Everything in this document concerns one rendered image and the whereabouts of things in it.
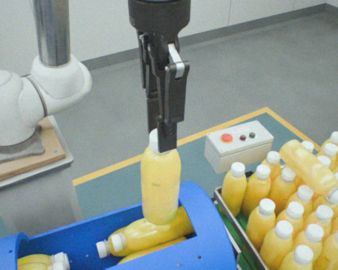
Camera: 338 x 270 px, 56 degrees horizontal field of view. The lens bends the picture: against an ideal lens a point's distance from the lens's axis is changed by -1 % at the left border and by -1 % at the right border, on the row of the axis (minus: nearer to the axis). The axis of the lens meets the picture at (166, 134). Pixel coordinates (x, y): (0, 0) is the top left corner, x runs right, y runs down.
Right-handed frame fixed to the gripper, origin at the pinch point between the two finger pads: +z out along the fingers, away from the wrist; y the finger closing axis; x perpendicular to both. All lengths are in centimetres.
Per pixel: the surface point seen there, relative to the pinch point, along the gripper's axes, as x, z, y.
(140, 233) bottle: -4.5, 33.4, -3.3
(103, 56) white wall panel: 42, 135, -287
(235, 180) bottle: 28, 40, -14
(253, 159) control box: 42, 46, -23
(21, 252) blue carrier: -32, 40, -13
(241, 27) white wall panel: 232, 141, -311
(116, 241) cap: -10.3, 34.7, -4.1
